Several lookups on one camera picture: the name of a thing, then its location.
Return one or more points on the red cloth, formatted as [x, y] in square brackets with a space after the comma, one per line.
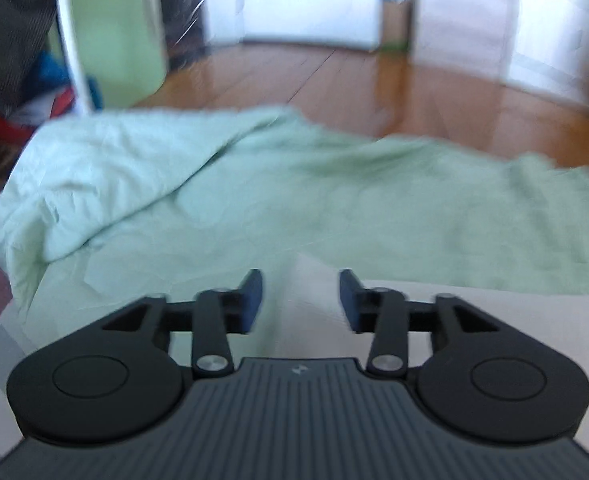
[4, 127]

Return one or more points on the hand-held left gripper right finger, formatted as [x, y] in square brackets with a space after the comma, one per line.
[350, 300]

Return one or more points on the light green blanket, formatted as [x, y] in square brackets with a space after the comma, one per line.
[324, 200]

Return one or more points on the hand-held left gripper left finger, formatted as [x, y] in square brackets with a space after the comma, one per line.
[252, 300]

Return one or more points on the light wooden wardrobe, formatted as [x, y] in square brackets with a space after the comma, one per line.
[564, 25]

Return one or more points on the green panel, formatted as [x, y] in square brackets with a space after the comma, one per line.
[119, 25]

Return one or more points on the cream knit sweater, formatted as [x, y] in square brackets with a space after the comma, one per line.
[474, 320]

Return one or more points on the white metal pole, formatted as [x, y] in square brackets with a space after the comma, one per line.
[74, 40]

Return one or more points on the blue cloth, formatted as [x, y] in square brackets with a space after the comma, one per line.
[49, 77]

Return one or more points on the cardboard box with blue bag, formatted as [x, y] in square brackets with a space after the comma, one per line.
[397, 15]

